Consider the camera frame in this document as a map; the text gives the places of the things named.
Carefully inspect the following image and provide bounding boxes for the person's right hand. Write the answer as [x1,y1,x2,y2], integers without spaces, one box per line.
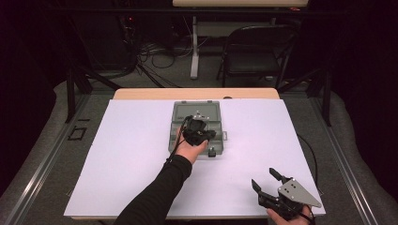
[266,205,314,225]

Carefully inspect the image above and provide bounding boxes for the white table cover sheet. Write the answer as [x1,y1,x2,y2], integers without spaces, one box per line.
[63,98,327,218]

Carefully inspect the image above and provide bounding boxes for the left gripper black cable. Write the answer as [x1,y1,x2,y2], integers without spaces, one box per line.
[163,115,193,167]

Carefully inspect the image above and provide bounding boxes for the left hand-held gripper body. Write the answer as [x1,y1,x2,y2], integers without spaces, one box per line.
[182,115,217,147]

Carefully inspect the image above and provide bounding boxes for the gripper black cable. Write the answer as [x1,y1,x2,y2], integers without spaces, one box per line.
[296,133,319,225]
[163,115,193,167]

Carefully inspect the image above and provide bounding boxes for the grey translucent compartment box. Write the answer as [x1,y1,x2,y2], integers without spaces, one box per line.
[168,100,228,158]

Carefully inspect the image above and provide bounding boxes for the black metal frame stand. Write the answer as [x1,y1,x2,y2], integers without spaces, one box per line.
[65,64,122,124]
[277,67,332,128]

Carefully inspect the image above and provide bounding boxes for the person's left hand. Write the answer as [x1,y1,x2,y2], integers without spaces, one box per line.
[174,127,209,166]

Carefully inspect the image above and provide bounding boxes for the white table leg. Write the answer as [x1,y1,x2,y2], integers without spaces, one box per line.
[190,15,201,81]

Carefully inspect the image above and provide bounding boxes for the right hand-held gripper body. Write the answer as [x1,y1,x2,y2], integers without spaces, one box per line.
[257,176,323,220]

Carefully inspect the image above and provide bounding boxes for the bundle of floor cables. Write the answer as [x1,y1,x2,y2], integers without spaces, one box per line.
[123,17,196,89]

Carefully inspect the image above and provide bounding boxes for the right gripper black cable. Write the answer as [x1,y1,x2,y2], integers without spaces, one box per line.
[296,133,319,225]

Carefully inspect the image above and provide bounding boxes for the black folding chair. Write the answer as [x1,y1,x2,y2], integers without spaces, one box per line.
[217,24,299,89]

